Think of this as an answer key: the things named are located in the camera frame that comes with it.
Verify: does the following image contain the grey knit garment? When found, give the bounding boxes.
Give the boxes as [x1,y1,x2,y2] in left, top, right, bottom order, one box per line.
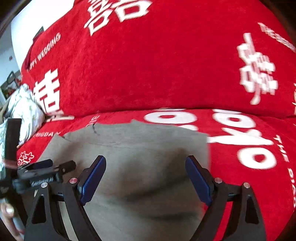
[40,120,209,240]

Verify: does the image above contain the person's left hand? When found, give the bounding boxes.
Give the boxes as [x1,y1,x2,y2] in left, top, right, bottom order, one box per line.
[1,203,23,241]

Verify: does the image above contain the floral light blue quilt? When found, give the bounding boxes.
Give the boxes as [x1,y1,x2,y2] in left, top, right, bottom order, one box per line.
[1,84,45,169]

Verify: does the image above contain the red wedding bed cover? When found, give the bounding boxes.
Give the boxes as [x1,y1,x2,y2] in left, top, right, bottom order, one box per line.
[18,1,295,240]

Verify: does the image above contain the framed wall picture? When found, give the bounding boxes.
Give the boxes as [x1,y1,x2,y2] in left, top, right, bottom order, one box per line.
[1,70,22,100]

